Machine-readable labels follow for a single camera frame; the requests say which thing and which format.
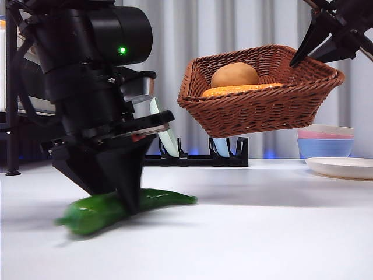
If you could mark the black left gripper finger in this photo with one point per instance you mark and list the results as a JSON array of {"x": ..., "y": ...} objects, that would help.
[
  {"x": 128, "y": 175},
  {"x": 84, "y": 172}
]

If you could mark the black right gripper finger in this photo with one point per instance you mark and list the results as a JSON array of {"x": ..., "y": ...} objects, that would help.
[
  {"x": 313, "y": 38},
  {"x": 332, "y": 54}
]

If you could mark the green cucumber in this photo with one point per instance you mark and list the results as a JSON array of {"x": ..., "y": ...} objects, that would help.
[{"x": 93, "y": 216}]

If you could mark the brown potato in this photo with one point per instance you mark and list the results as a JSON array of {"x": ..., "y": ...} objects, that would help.
[{"x": 234, "y": 74}]

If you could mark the brown wicker basket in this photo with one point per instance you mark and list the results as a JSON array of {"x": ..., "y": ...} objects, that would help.
[{"x": 256, "y": 108}]

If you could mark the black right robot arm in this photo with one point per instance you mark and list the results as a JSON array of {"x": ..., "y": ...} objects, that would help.
[{"x": 358, "y": 11}]

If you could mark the pale green plate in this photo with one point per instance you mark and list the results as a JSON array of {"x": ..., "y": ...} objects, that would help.
[{"x": 169, "y": 143}]

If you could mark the black dish rack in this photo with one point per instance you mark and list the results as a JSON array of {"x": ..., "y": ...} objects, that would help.
[{"x": 198, "y": 161}]

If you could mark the cream bowl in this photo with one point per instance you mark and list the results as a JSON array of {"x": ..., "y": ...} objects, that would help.
[{"x": 335, "y": 129}]

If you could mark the grey curtain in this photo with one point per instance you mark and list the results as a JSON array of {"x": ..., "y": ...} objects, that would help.
[{"x": 233, "y": 23}]

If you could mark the pink bowl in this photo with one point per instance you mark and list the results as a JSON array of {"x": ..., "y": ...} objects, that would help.
[{"x": 326, "y": 135}]

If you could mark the white toaster oven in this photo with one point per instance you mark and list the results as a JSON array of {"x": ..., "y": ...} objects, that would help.
[{"x": 35, "y": 104}]

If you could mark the blue bowl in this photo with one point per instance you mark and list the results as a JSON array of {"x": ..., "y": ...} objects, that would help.
[{"x": 323, "y": 148}]

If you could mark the light blue plate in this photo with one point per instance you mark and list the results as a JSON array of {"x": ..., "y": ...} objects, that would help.
[{"x": 221, "y": 147}]

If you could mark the cream flat plate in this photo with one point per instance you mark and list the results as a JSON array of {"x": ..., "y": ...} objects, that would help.
[{"x": 341, "y": 167}]

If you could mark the pale grey camera box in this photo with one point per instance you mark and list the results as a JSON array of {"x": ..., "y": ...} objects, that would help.
[{"x": 145, "y": 87}]

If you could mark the black metal shelf frame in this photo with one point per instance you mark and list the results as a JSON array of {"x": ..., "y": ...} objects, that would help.
[{"x": 12, "y": 116}]

